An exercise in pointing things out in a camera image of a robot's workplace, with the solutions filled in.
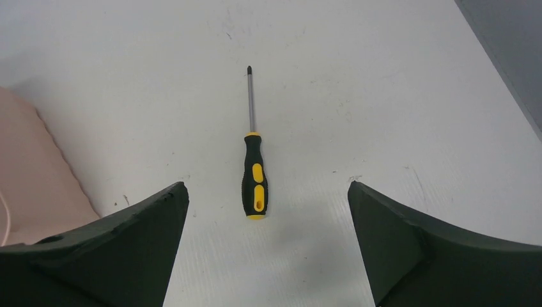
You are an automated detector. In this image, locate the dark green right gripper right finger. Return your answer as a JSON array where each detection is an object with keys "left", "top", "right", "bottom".
[{"left": 348, "top": 182, "right": 541, "bottom": 306}]

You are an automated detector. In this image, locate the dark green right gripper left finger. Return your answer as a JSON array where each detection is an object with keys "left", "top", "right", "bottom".
[{"left": 1, "top": 182, "right": 189, "bottom": 306}]

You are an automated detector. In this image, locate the black yellow handled screwdriver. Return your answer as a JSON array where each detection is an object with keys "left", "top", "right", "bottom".
[{"left": 242, "top": 66, "right": 268, "bottom": 220}]

